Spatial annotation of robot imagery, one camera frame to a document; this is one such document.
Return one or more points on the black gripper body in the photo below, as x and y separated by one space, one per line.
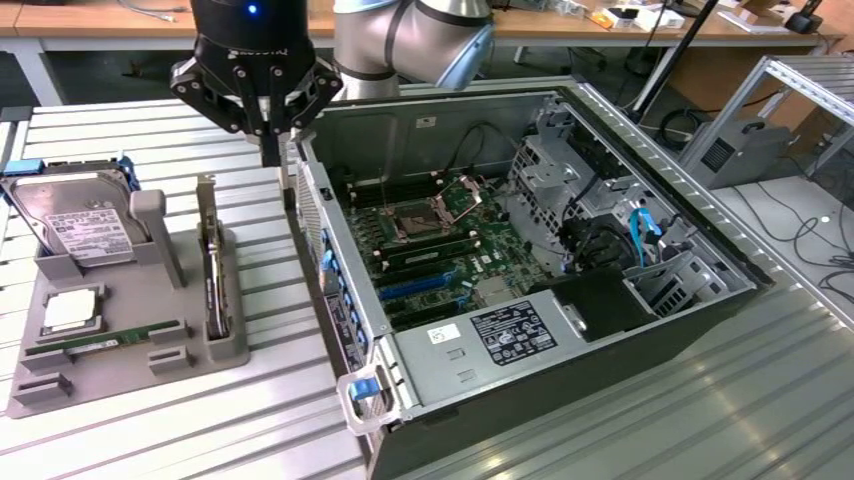
253 30

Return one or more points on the black graphics card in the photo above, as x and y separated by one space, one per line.
215 280

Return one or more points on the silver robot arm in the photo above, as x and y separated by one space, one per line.
394 35

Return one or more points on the black RAM slot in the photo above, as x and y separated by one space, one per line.
394 184
396 197

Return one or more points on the thin locking lever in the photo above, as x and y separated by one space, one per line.
383 190

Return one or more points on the metal socket cover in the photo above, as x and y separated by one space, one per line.
460 192

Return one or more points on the CPU socket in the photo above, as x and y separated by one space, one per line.
416 222

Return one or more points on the blue disk carrier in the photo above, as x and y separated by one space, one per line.
23 167

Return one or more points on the silver hard disk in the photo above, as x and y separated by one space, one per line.
80 225

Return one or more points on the installed RAM stick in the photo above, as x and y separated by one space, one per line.
427 254

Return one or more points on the silver drive cage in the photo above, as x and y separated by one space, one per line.
540 180

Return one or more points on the green motherboard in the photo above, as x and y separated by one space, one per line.
507 245

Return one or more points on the blue expansion slot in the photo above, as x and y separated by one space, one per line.
414 286

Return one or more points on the long wooden desk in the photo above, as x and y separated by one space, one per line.
607 35

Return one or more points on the grey parts rack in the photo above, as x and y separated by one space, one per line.
133 310

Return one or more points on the yellow black small box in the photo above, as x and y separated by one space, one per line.
616 19

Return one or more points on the black expansion slot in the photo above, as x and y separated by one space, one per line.
427 311

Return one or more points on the silver chipset heatsink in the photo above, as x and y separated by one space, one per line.
496 292

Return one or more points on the silver CPU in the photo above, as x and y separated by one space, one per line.
67 310

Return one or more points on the green RAM stick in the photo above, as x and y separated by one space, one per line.
127 336

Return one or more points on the white small box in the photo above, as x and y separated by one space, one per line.
656 20

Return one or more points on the black tripod pole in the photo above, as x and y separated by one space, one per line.
674 55

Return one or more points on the grey power supply unit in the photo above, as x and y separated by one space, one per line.
454 370

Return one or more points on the black fan shroud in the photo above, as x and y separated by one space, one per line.
600 305

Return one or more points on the blue case latch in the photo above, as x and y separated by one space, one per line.
362 390

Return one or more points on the white flat box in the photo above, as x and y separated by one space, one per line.
754 24

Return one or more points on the grey control box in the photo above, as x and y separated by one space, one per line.
754 155

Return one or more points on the silver disk bay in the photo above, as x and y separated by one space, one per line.
674 290

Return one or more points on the brown cardboard piece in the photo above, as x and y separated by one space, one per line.
767 7

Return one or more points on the grey metal box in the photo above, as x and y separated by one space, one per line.
801 70

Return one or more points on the black desk device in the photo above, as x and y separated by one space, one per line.
803 22

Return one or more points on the black open PC case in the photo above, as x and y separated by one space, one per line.
534 425

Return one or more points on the wooden desk with white frame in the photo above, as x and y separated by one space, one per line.
100 20

